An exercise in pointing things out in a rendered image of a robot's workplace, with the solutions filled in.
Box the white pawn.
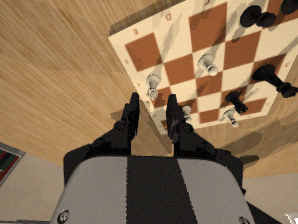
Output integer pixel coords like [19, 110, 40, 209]
[223, 110, 239, 127]
[183, 105, 192, 123]
[198, 54, 218, 76]

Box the chessboard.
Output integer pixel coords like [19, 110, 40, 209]
[108, 0, 298, 135]

